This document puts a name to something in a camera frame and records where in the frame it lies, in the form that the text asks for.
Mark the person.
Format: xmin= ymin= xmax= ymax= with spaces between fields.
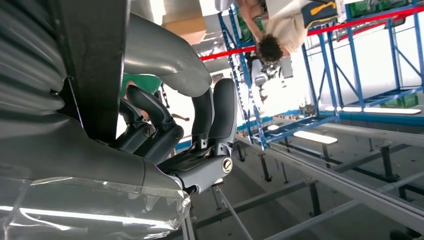
xmin=236 ymin=0 xmax=310 ymax=64
xmin=120 ymin=73 xmax=191 ymax=123

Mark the dark blue and yellow bag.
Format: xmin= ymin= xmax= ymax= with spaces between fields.
xmin=300 ymin=0 xmax=339 ymax=29

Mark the tall blue pallet rack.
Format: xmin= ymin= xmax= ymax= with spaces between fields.
xmin=200 ymin=0 xmax=424 ymax=151

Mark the grey machine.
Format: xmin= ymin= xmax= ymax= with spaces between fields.
xmin=246 ymin=54 xmax=295 ymax=104

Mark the green box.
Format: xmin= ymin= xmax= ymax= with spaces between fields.
xmin=347 ymin=0 xmax=410 ymax=18
xmin=380 ymin=93 xmax=419 ymax=109

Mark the brown cardboard box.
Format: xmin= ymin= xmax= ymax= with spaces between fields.
xmin=162 ymin=16 xmax=208 ymax=46

